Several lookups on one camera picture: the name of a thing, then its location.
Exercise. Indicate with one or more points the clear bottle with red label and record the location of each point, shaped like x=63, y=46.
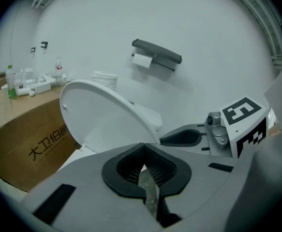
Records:
x=59, y=68

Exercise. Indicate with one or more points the grey wall paper holder shelf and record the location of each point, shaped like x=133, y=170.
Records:
x=155, y=48

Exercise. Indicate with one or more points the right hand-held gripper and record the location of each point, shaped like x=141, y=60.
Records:
x=242, y=124

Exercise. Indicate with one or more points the black wall hook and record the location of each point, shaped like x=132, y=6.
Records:
x=33, y=49
x=44, y=44

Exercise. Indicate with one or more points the crumpled white paper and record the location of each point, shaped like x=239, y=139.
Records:
x=32, y=93

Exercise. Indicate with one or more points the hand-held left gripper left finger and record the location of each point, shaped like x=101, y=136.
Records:
x=82, y=190

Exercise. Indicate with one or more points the white crinkled plastic packet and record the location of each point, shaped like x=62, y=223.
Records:
x=46, y=78

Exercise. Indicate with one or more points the large brown cardboard box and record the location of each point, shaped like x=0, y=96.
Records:
x=22, y=134

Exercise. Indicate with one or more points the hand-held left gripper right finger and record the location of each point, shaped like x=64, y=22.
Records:
x=203, y=190

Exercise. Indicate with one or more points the white toilet paper roll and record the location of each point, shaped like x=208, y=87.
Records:
x=105, y=80

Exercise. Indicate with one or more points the white paper roll in holder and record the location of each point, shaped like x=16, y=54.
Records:
x=142, y=60

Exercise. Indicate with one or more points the clear bottle with green label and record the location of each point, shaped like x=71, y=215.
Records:
x=10, y=81

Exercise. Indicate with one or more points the white small carton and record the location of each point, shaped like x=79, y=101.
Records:
x=43, y=88

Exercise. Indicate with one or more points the white ceramic toilet with tank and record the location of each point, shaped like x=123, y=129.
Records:
x=150, y=117

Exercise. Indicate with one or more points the white tube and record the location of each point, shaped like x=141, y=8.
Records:
x=23, y=92

